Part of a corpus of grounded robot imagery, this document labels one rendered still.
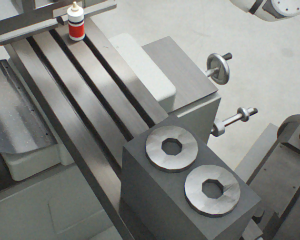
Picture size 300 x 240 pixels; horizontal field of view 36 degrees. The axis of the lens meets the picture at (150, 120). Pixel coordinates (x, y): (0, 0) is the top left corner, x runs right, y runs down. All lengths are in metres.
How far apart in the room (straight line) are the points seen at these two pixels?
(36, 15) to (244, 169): 0.90
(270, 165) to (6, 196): 0.78
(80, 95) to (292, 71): 1.73
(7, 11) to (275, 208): 0.91
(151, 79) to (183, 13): 1.57
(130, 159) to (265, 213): 0.66
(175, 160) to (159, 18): 2.05
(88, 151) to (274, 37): 1.97
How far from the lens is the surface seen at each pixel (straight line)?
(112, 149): 1.01
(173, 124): 0.82
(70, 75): 1.15
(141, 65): 1.32
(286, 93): 2.52
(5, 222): 1.33
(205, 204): 0.73
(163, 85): 1.28
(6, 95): 1.20
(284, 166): 1.49
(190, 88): 1.40
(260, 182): 1.44
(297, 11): 0.95
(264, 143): 1.77
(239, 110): 1.65
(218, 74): 1.62
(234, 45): 2.69
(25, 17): 1.23
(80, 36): 1.22
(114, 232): 1.72
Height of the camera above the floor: 1.78
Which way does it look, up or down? 52 degrees down
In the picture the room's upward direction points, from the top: 7 degrees clockwise
